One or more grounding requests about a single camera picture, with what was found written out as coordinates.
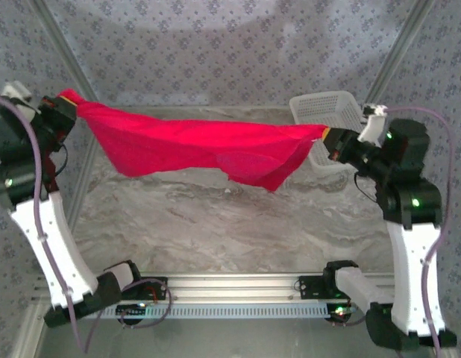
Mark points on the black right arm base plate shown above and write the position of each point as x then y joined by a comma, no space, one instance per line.
310,287

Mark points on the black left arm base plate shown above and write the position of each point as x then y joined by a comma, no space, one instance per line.
156,287

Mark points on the white perforated plastic basket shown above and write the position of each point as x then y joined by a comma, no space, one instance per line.
327,108

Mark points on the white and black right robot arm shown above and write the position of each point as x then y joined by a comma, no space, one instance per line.
409,268

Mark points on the aluminium frame leg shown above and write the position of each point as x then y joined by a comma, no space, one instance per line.
25,335

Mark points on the aluminium mounting rail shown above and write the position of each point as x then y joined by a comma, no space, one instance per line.
230,287

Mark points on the black controller board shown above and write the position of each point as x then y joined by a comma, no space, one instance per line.
131,311
340,312

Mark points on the red t-shirt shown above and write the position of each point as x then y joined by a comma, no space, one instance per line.
178,141

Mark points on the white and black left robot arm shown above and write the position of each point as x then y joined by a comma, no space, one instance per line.
51,242

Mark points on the aluminium frame post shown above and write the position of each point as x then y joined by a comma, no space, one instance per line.
402,48
62,48

